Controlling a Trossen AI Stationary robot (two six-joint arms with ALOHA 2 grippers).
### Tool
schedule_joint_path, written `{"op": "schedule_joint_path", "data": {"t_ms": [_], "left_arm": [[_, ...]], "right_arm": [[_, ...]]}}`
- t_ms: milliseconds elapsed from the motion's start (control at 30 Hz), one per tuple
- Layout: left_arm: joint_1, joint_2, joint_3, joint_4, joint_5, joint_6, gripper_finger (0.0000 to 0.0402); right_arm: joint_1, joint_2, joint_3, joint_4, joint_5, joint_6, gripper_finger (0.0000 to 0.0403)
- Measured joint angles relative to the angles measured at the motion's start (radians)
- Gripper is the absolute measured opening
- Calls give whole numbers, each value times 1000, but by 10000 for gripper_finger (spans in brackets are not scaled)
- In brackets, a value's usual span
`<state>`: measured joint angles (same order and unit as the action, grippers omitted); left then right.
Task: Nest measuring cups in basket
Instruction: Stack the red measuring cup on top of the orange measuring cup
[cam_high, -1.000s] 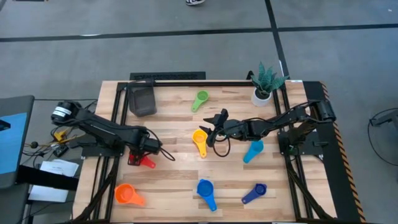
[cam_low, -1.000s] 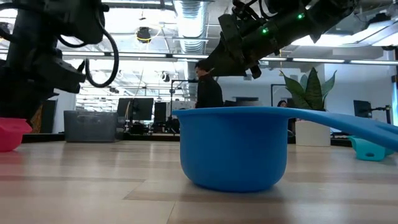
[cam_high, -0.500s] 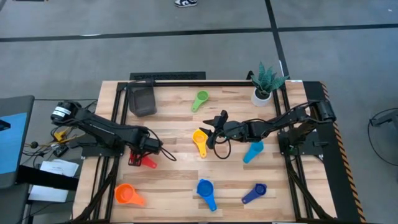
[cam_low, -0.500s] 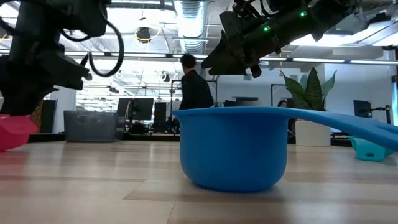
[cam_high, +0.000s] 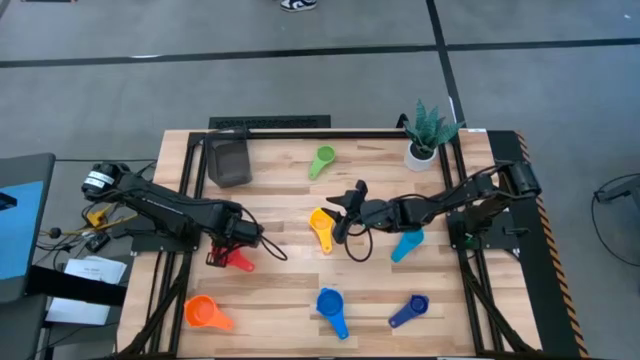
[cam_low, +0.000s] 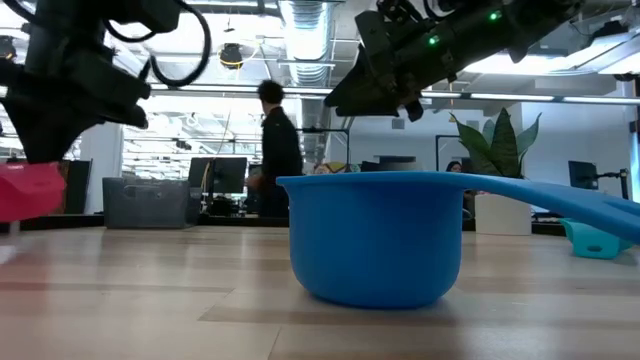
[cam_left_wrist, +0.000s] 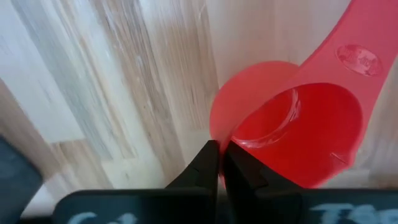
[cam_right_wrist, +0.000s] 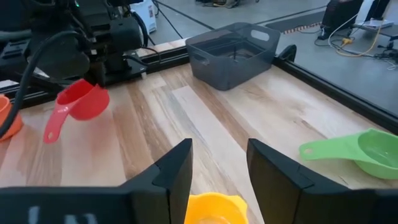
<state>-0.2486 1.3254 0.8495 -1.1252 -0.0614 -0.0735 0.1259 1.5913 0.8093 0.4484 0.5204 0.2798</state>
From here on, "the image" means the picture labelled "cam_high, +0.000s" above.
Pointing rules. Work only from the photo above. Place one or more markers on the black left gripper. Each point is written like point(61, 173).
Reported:
point(245, 231)

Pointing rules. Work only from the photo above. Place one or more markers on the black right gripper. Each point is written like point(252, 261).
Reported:
point(370, 212)

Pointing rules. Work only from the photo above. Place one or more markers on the red measuring cup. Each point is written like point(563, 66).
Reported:
point(242, 262)

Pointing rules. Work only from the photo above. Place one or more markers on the yellow measuring cup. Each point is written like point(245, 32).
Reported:
point(320, 224)

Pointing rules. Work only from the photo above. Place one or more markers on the green measuring cup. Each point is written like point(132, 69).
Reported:
point(325, 154)

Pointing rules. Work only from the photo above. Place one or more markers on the teal measuring cup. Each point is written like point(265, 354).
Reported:
point(410, 240)

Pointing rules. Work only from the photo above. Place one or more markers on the dark blue measuring cup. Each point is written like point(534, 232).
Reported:
point(417, 304)

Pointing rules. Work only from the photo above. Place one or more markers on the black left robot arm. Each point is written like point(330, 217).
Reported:
point(165, 207)

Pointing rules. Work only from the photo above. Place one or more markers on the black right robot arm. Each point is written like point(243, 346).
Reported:
point(450, 200)

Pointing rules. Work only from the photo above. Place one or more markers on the white plant pot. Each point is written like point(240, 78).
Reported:
point(412, 162)

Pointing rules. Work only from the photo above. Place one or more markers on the green artificial plant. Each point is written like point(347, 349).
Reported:
point(427, 130)

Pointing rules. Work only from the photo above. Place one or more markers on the black power adapter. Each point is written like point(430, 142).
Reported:
point(97, 242)

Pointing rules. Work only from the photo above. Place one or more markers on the white paper sheet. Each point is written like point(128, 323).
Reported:
point(97, 269)
point(77, 311)

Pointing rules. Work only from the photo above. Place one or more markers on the black bar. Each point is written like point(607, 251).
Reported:
point(75, 287)

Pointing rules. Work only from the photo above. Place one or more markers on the blue panel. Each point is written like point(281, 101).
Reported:
point(17, 230)

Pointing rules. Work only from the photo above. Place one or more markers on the person's shoe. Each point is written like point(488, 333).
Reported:
point(298, 4)

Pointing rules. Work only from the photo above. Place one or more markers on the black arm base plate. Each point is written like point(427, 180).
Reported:
point(160, 244)
point(495, 235)

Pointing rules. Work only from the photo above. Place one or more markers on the black aluminium table frame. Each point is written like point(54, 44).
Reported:
point(325, 134)

